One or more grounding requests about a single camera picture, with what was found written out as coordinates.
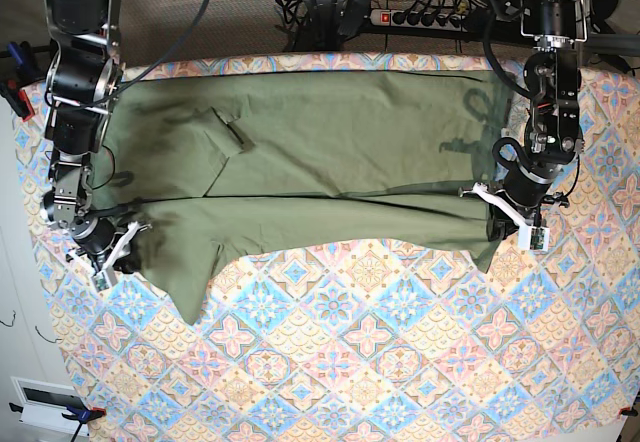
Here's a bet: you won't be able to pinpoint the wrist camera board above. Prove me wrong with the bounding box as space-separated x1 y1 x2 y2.
517 225 550 252
91 267 118 292

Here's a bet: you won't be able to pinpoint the patterned tile tablecloth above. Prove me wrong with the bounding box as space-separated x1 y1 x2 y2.
12 69 639 441

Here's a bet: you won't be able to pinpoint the tangled black cables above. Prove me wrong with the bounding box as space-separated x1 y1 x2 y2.
272 0 371 53

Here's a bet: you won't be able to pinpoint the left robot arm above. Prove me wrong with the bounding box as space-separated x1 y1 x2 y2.
479 0 587 252

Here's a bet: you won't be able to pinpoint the orange clamp bottom left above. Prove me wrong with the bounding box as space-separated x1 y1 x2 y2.
9 403 106 425

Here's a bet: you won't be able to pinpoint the white power strip red switch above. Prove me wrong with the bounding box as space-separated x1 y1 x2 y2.
369 9 464 31

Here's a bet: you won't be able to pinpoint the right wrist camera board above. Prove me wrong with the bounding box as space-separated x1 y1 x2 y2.
91 267 118 292

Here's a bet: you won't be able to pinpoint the olive green t-shirt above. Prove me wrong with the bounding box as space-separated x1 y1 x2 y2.
93 71 511 324

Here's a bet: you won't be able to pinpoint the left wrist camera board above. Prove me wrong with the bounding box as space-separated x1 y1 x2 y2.
517 225 550 252

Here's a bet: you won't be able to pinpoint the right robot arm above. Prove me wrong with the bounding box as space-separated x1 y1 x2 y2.
40 0 141 278

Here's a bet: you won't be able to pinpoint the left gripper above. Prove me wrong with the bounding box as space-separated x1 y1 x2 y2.
487 137 558 242

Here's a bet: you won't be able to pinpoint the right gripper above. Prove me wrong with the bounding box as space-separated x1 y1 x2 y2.
69 216 146 275

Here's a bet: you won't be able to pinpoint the blue clamp left edge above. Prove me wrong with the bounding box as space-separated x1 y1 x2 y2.
1 41 37 121

